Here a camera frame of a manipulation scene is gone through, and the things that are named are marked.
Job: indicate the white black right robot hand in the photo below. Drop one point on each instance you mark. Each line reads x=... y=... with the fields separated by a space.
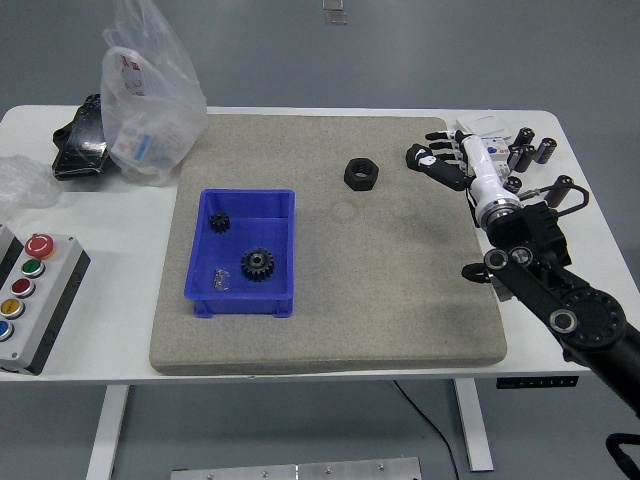
x=485 y=172

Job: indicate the small black hex nut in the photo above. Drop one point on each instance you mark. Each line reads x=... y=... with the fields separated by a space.
x=411 y=162

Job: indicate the blue plastic box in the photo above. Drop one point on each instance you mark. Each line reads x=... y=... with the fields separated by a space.
x=240 y=235

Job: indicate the large black gear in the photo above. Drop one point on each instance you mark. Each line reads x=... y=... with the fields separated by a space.
x=247 y=272

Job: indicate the small black gear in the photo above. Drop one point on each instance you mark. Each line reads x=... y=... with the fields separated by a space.
x=219 y=222

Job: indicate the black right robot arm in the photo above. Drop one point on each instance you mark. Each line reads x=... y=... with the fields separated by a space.
x=590 y=320

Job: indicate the large black hex nut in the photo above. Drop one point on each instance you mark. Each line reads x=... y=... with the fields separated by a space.
x=350 y=180

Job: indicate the grey push-button control box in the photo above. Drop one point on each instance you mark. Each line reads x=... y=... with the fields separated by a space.
x=55 y=310

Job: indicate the white circuit breaker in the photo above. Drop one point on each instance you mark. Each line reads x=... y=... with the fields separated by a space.
x=500 y=150

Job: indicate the black cylindrical capacitor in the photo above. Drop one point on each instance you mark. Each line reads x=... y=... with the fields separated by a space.
x=512 y=183
x=564 y=182
x=514 y=155
x=526 y=159
x=546 y=150
x=525 y=136

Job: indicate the black table control panel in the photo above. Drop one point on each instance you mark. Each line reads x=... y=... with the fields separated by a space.
x=530 y=383

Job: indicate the clear floor fixture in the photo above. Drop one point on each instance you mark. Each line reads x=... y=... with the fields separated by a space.
x=334 y=17

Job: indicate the grey-brown mat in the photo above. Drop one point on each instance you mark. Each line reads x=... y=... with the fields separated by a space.
x=300 y=340

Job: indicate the white table leg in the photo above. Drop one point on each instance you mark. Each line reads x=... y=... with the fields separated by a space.
x=472 y=425
x=107 y=430

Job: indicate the clear packet of screws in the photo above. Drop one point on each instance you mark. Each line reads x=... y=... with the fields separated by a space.
x=222 y=280

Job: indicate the clear plastic bag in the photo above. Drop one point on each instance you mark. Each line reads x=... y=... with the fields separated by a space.
x=150 y=100

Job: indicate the white blue small carton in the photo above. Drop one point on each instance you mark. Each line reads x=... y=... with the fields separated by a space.
x=132 y=145

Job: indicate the black wrapped plastic part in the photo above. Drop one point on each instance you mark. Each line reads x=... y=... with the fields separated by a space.
x=80 y=145

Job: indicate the red emergency stop button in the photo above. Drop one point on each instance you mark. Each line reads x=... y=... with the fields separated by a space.
x=39 y=245

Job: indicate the green push button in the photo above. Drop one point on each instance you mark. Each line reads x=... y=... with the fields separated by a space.
x=32 y=267

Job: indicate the crumpled clear plastic wrap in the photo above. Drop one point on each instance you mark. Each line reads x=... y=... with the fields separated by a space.
x=20 y=185

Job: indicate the red push button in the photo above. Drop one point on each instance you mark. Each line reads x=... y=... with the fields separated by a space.
x=22 y=287

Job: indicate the yellow push button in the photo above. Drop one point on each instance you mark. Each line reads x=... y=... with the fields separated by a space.
x=11 y=308

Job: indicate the blue push button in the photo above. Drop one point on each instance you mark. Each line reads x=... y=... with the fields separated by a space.
x=4 y=330

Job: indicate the flat white switch panel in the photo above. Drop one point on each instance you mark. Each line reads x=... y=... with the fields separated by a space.
x=480 y=121

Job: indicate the grey black enclosure box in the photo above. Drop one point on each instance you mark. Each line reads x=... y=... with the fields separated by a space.
x=7 y=250

